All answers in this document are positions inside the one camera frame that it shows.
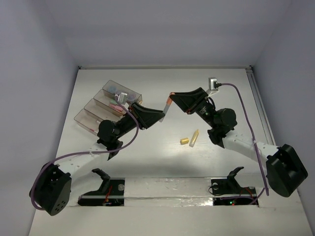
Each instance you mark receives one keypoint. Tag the aluminium rail right edge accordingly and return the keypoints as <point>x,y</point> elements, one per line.
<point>261,108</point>

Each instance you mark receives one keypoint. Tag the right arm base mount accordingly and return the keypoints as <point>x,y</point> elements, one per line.
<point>226,191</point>

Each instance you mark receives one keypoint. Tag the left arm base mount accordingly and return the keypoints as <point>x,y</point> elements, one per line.
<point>109,194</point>

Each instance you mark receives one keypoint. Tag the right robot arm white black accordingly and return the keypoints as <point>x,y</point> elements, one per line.
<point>280,167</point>

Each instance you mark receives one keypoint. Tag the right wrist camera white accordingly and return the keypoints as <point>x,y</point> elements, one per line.
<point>213,86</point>

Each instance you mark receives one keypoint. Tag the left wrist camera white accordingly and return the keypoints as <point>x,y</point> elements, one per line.
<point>121,98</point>

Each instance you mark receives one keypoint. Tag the blue glitter jar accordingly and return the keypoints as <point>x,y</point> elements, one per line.
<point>112,89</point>

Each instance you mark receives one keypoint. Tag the clear highlighter orange tip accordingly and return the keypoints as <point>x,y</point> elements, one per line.
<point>165,110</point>

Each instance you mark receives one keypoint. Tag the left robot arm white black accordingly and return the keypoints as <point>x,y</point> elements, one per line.
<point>54,186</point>

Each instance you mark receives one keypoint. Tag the pink highlighter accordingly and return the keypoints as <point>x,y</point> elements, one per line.
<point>117,108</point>

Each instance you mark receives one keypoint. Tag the clear drawer organizer top compartment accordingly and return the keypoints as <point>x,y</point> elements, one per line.
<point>121,88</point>

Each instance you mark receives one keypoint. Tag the orange eraser cap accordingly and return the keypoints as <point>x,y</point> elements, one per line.
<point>169,100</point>

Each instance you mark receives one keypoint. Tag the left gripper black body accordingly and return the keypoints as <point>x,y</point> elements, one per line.
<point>137,115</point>

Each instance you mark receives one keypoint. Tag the yellow cap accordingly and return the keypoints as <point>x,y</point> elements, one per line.
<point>184,141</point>

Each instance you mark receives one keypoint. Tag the green highlighter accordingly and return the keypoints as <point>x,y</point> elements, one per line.
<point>112,100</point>

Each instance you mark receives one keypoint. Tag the purple glitter jar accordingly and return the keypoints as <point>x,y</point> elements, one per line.
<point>131,97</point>

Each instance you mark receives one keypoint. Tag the yellow highlighter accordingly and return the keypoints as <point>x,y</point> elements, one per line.
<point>194,138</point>

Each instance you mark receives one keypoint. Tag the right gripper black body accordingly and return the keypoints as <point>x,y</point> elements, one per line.
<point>204,109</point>

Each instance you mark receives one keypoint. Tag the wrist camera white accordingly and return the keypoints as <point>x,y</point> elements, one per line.
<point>213,86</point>
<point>121,98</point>

